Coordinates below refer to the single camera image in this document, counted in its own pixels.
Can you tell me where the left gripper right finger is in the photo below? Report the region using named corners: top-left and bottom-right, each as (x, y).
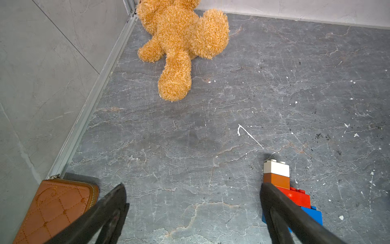
top-left (260, 183), bottom-right (345, 244)

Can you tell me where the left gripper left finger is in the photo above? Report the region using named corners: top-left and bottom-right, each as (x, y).
top-left (46, 183), bottom-right (130, 244)

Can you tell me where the blue lego brick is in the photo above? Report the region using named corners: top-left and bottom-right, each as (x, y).
top-left (262, 213), bottom-right (292, 233)
top-left (301, 206), bottom-right (323, 226)

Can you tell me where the red long lego brick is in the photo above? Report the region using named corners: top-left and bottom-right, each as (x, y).
top-left (276, 187), bottom-right (311, 208)

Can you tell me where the blue lego brick bottom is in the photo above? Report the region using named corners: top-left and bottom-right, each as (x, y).
top-left (301, 206), bottom-right (323, 226)

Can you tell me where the orange lego brick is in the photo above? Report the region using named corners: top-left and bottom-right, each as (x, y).
top-left (263, 173), bottom-right (290, 190)

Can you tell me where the white lego brick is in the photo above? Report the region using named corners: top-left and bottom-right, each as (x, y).
top-left (264, 159), bottom-right (290, 178)

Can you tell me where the brown block at left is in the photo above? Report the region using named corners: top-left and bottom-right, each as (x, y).
top-left (13, 175), bottom-right (99, 244)

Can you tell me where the brown teddy bear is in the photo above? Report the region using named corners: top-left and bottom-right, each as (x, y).
top-left (137, 0), bottom-right (229, 102)

